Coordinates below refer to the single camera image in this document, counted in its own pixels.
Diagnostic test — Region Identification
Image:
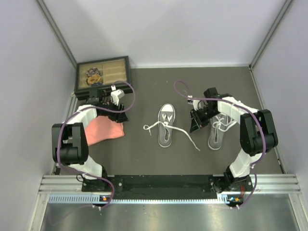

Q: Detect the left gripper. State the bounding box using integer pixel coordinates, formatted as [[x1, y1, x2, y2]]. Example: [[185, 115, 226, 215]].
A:
[[100, 98, 129, 123]]

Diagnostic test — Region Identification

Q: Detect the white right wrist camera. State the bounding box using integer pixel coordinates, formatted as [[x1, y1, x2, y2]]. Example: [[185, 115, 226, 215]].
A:
[[187, 95, 200, 110]]

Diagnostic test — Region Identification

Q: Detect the grey sneaker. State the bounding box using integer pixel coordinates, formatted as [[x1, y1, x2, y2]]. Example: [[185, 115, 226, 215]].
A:
[[208, 119, 225, 151], [158, 103, 175, 148]]

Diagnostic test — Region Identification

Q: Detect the pink folded cloth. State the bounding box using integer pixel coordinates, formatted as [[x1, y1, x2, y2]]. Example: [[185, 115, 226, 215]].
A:
[[85, 116, 124, 146]]

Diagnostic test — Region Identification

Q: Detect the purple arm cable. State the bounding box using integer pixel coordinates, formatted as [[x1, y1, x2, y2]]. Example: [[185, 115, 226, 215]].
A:
[[49, 81, 136, 226], [173, 80, 268, 210]]

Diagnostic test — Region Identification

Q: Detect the dark jewelry box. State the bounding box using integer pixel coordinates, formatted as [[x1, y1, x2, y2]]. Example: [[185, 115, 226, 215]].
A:
[[74, 56, 132, 101]]

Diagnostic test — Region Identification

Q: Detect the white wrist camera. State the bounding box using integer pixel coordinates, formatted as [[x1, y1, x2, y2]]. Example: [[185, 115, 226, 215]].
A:
[[187, 95, 200, 110], [110, 85, 125, 105]]

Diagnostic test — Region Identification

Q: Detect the grey slotted cable duct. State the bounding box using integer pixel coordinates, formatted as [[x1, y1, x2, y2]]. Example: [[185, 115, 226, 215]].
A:
[[49, 194, 240, 204]]

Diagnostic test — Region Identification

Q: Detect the orange bracelet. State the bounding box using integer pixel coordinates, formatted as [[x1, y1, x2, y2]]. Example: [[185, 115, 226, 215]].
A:
[[87, 75, 103, 85]]

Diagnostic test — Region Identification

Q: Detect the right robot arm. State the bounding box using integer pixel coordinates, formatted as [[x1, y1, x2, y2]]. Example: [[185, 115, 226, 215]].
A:
[[187, 88, 278, 193]]

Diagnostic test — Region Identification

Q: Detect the aluminium frame rail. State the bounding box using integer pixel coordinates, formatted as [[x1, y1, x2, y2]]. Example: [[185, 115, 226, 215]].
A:
[[38, 174, 301, 194]]

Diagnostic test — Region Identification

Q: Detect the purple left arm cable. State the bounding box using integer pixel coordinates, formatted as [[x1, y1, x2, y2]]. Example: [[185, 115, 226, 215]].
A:
[[49, 81, 136, 226]]

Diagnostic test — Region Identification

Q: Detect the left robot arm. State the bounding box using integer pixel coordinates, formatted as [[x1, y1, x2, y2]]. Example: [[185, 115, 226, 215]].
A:
[[51, 86, 128, 191]]

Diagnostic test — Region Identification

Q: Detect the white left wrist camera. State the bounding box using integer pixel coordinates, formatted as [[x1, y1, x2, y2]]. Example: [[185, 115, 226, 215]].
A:
[[110, 85, 125, 105]]

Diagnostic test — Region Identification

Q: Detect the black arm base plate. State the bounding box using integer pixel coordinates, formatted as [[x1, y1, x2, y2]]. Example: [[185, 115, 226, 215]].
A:
[[107, 175, 253, 200]]

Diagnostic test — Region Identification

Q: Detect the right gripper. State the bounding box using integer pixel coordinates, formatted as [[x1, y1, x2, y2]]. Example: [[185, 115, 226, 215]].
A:
[[190, 106, 221, 133]]

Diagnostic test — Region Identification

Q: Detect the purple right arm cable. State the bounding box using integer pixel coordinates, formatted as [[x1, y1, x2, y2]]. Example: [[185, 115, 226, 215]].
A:
[[173, 80, 268, 210]]

